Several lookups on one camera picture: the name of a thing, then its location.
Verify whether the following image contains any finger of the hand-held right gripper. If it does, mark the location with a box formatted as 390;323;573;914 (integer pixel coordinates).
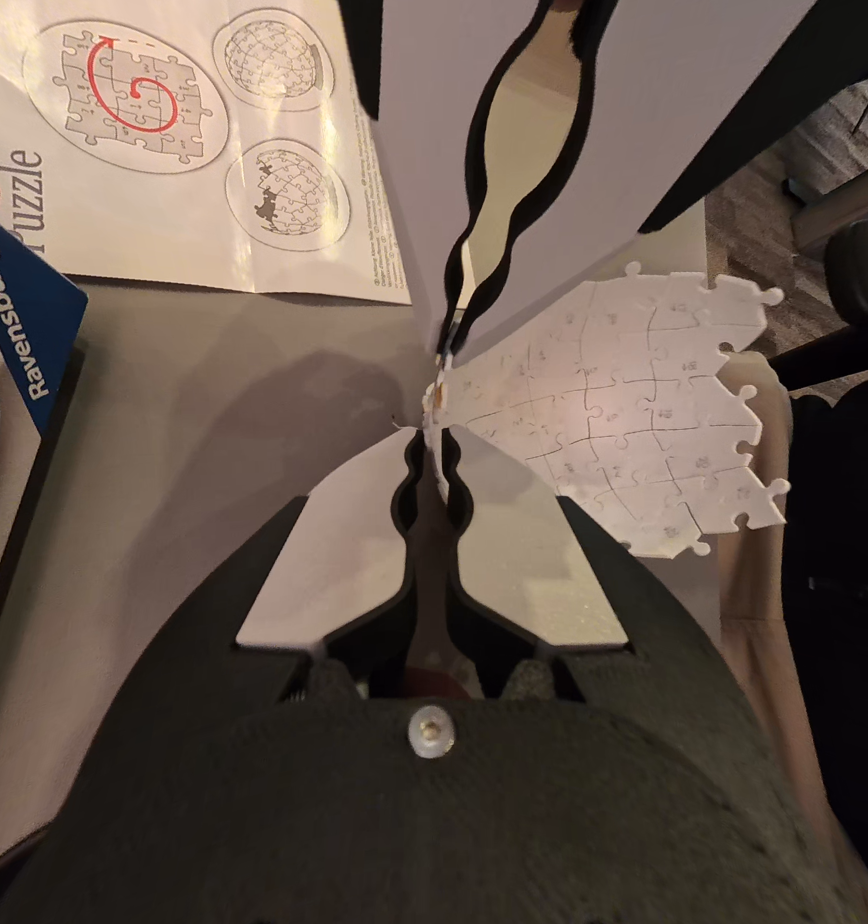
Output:
378;0;544;356
454;0;815;356

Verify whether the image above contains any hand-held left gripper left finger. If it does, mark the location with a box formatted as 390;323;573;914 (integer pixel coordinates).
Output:
236;429;423;648

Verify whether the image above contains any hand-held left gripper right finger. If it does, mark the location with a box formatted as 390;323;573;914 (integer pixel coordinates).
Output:
445;426;630;648

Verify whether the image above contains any partly built puzzle ball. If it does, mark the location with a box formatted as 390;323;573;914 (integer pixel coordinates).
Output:
421;261;792;560

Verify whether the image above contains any blue puzzle box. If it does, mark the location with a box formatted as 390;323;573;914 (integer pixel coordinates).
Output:
0;201;90;694

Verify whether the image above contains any white instruction sheet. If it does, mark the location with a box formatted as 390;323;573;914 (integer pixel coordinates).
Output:
0;0;413;306

